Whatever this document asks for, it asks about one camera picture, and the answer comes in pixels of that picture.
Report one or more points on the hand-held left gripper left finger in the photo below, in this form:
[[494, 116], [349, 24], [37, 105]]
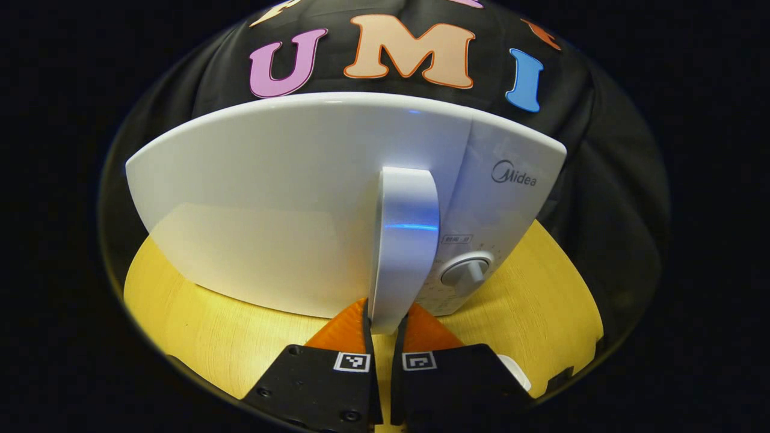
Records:
[[325, 385]]

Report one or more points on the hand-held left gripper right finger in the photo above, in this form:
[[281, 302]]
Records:
[[451, 385]]

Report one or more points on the white microwave oven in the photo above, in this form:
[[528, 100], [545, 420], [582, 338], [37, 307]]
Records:
[[271, 210]]

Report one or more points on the white plate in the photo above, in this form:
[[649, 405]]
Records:
[[517, 368]]

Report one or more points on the black backdrop cloth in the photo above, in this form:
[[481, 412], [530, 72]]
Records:
[[601, 150]]

